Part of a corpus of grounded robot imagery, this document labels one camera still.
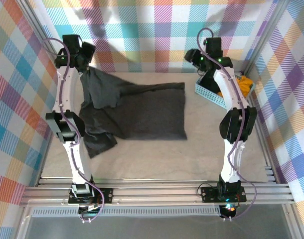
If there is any mustard yellow t-shirt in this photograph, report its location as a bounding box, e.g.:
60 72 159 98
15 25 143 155
235 75 254 98

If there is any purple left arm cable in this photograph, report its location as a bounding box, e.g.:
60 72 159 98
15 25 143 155
42 37 105 224

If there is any aluminium frame post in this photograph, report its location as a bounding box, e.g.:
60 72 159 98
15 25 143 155
243 0 292 75
16 0 58 59

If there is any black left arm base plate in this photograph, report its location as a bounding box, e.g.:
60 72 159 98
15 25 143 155
68 188 114 205

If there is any grey slotted cable duct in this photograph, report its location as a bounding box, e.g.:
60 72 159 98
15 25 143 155
29 205 222 217

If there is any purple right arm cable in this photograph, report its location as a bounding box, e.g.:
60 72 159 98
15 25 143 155
196 27 258 221

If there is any aluminium frame left post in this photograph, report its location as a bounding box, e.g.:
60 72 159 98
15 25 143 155
16 0 58 59

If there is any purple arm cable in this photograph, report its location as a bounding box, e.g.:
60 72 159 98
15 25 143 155
196 27 258 221
42 37 105 224

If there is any light blue plastic basket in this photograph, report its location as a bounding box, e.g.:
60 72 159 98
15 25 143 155
193 72 256 110

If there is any dark grey t-shirt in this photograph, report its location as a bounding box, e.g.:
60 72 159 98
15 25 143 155
78 66 188 159

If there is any aluminium frame right post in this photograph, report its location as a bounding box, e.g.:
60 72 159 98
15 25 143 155
243 0 292 75

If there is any aluminium frame cross rail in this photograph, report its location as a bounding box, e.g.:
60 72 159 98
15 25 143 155
19 183 296 207

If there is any black t-shirt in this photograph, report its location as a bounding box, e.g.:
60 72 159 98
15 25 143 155
200 71 224 97

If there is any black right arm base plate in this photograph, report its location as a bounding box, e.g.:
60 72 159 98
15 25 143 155
200 185 247 203

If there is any aluminium frame right side rail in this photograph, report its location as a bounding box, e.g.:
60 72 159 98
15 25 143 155
249 94 278 184

